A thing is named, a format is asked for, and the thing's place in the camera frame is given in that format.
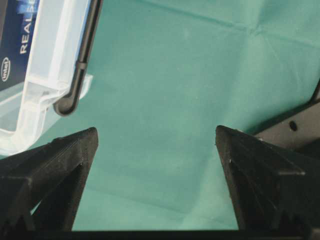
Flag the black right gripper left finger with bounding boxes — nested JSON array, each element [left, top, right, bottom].
[[0, 127, 99, 232]]

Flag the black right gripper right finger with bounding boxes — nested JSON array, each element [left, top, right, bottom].
[[215, 125, 320, 232]]

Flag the clear plastic storage case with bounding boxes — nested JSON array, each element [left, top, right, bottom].
[[0, 0, 90, 156]]

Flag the green table cloth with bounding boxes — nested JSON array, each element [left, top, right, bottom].
[[57, 0, 320, 231]]

